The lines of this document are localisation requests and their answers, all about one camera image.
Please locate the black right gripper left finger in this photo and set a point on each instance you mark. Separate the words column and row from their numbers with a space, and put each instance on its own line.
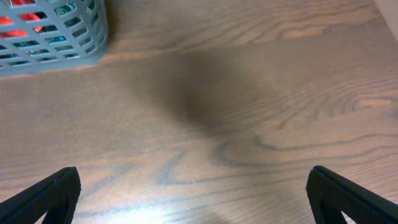
column 53, row 199

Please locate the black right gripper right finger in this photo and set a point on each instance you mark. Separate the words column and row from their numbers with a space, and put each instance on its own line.
column 331, row 197

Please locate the red spaghetti pack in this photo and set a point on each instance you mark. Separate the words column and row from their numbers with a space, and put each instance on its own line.
column 17, row 17

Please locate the green coffee sachet bag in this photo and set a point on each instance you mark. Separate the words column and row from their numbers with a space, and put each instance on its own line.
column 56, row 39

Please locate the grey plastic mesh basket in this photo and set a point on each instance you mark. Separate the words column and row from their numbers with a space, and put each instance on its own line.
column 49, row 37

